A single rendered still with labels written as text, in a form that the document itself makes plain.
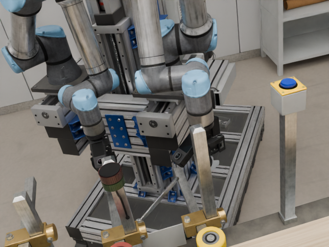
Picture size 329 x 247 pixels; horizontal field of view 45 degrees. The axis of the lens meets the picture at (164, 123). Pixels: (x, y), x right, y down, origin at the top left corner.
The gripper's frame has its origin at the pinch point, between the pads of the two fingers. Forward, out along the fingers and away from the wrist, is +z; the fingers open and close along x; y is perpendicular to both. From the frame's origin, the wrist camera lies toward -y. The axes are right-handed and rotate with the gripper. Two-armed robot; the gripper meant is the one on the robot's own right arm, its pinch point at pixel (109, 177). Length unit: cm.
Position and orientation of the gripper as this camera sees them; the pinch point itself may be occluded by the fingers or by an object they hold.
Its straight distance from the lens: 151.3
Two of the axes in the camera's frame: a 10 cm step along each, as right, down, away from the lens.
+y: -2.2, -5.2, 8.2
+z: 1.7, 8.1, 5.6
